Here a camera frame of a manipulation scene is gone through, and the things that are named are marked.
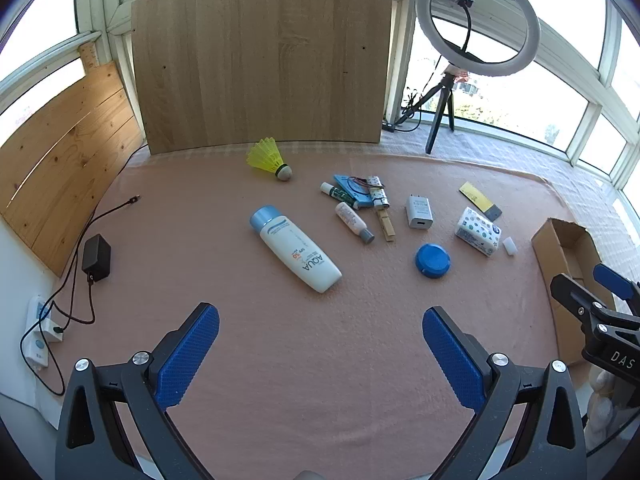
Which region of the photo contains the wooden clothespin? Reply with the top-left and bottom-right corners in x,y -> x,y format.
375,207 -> 397,242

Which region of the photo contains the pine plank panel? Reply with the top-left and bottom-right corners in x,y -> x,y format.
0,62 -> 147,278

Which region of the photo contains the white ring light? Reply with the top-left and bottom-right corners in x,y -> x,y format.
415,0 -> 542,78

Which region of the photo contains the black power cable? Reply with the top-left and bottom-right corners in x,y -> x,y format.
20,327 -> 68,396

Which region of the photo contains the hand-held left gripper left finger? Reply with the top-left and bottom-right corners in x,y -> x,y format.
55,302 -> 221,480

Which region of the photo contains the blue round lid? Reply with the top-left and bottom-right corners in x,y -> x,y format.
414,243 -> 452,279

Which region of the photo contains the yellow and grey card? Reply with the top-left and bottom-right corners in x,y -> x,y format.
459,181 -> 503,220

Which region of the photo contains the small white bottle grey cap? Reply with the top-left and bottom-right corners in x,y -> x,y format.
335,201 -> 376,245

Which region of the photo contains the pink blanket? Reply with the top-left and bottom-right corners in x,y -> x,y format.
47,152 -> 608,480

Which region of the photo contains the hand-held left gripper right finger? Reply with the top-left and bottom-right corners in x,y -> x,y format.
421,306 -> 587,480

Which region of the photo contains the cardboard box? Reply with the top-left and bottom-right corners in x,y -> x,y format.
531,217 -> 621,386

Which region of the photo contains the blue battery module with wires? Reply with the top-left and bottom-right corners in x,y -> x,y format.
334,173 -> 392,209

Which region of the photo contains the green white lip balm tube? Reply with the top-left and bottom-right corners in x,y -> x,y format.
320,182 -> 358,210

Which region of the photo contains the person's right hand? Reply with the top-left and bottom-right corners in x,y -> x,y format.
587,370 -> 631,443

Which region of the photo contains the black adapter cable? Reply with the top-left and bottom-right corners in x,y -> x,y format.
42,195 -> 142,326

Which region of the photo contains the black power adapter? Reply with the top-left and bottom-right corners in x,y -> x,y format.
81,234 -> 112,281

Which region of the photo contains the white charger plug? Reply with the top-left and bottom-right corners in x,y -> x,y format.
405,193 -> 434,230

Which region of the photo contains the white window frame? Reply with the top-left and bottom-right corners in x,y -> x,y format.
0,0 -> 640,201

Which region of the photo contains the yellow shuttlecock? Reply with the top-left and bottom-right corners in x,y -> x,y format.
246,136 -> 293,182

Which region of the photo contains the black ring light cable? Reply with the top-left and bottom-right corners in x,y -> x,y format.
382,85 -> 432,133

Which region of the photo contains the white power strip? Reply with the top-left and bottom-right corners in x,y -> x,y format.
25,296 -> 68,368

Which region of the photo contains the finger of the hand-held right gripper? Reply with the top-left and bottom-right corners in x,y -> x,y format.
550,273 -> 640,342
593,263 -> 640,312

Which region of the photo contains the black tripod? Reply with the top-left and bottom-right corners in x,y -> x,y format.
395,67 -> 457,155

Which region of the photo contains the large light wood board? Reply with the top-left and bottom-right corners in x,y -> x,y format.
131,0 -> 394,156

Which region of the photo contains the white sunscreen bottle blue cap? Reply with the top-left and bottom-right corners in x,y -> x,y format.
249,205 -> 343,294

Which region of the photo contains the patterned tissue packet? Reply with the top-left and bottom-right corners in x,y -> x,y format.
455,206 -> 502,257

